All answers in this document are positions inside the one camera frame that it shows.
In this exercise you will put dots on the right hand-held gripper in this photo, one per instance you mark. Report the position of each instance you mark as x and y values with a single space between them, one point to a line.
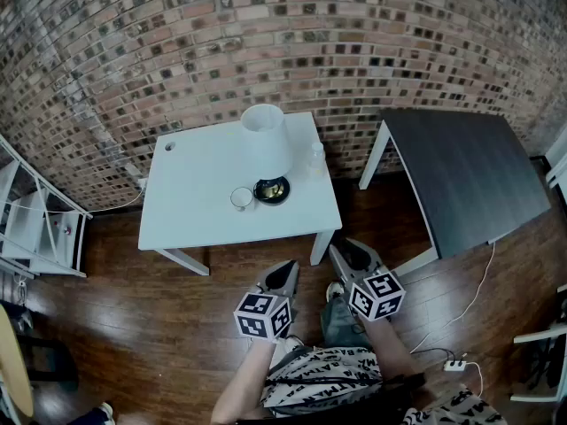
376 297

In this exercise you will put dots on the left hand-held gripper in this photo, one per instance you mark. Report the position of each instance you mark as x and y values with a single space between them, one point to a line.
261 317

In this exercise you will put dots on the white cup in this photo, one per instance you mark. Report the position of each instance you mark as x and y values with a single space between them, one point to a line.
241 198

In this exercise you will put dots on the clear plastic bottle white cap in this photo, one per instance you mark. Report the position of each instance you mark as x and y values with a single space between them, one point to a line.
316 162

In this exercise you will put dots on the white shade table lamp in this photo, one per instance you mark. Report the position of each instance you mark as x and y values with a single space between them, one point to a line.
266 149

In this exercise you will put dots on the person's right forearm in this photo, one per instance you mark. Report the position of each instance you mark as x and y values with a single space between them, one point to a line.
385 348

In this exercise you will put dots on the person's left forearm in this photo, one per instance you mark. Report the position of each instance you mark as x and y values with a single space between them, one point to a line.
243 383

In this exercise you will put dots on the person's right shoe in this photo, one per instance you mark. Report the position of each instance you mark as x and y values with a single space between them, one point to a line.
334 289

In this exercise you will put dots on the person's shoe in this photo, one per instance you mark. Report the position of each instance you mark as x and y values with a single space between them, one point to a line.
294 343
334 289

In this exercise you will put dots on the person's grey trousers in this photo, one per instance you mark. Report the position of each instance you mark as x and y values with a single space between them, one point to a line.
341 321

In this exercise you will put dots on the person's left shoe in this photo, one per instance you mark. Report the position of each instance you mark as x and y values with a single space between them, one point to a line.
294 343

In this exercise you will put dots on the person's printed shirt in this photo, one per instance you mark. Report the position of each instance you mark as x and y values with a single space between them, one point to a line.
323 383

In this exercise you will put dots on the white table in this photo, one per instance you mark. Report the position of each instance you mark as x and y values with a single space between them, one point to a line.
199 202

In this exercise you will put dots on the white power strip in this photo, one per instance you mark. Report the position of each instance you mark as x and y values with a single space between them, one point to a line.
454 365

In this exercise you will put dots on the dark grey table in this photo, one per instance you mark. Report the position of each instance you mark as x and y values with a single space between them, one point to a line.
465 171

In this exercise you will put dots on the black office chair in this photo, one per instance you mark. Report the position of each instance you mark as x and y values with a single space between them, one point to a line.
553 361

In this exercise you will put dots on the white shelf unit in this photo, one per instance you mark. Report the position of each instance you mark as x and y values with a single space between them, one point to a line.
26 219

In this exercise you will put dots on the black stool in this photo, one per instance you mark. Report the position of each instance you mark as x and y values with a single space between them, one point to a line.
26 348

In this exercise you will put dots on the white wall socket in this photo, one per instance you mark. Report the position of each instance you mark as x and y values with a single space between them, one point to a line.
142 183

